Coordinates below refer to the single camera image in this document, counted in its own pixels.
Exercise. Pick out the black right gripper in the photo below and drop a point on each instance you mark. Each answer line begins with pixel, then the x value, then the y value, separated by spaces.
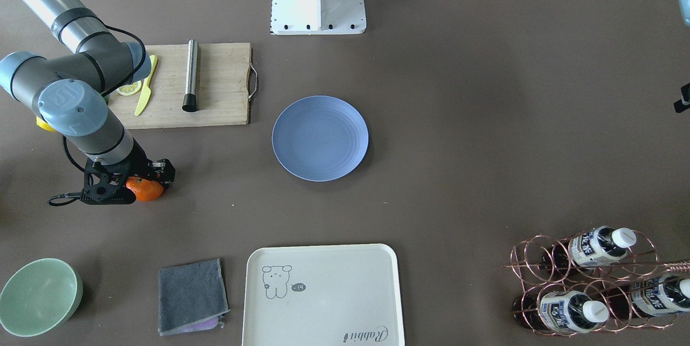
pixel 141 161

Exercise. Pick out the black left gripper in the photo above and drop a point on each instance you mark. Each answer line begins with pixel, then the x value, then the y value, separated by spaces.
pixel 680 106

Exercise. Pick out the orange mandarin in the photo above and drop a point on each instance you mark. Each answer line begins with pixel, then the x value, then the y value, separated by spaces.
pixel 144 190

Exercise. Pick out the blue plate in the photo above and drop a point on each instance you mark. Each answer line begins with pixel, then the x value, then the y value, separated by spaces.
pixel 320 138

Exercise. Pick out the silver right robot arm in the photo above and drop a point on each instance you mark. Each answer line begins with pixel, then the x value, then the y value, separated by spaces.
pixel 69 94

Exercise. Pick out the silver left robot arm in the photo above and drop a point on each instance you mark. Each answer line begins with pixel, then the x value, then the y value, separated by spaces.
pixel 684 11

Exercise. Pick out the yellow plastic knife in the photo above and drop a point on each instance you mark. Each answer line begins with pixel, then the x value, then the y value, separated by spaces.
pixel 146 90

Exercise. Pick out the lemon slice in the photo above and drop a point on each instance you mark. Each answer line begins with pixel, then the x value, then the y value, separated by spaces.
pixel 130 89

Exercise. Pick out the steel muddler rod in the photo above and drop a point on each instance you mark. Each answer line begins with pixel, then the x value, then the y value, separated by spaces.
pixel 190 96

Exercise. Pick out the wooden cutting board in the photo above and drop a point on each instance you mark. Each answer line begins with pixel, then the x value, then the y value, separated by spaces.
pixel 222 88

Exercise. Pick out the grey folded cloth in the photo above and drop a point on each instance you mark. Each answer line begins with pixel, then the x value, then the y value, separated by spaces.
pixel 191 297

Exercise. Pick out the dark bottle white cap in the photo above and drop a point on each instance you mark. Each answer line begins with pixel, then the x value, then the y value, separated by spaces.
pixel 584 252

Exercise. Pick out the green bowl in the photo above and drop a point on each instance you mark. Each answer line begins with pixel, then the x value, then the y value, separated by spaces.
pixel 39 297

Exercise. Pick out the dark bottle front row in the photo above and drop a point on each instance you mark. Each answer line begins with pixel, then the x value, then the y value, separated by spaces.
pixel 664 295

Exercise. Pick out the dark bottle white label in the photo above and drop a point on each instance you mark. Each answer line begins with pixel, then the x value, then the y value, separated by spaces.
pixel 560 313

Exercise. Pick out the cream serving tray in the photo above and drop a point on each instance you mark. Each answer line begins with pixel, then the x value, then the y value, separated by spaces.
pixel 323 295

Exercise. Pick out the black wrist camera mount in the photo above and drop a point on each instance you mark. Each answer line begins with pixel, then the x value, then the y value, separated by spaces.
pixel 106 184

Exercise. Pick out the copper wire bottle rack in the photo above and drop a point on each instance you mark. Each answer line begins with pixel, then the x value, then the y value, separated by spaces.
pixel 533 262

